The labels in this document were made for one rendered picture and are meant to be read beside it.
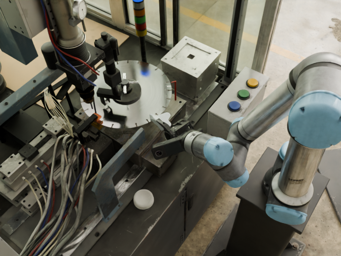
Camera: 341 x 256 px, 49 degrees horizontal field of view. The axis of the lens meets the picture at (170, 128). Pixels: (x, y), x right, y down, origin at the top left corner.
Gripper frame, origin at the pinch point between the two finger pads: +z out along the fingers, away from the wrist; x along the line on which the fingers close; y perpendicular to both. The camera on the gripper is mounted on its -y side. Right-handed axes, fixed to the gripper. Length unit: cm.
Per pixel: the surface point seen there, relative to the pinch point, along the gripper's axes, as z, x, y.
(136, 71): 16.5, 18.5, 9.7
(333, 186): 13, -96, 91
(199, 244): 35, -84, 10
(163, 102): 1.0, 8.2, 7.9
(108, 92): 5.0, 20.1, -7.3
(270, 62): 91, -46, 141
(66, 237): -2.6, -11.8, -43.4
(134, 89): 9.4, 15.1, 3.2
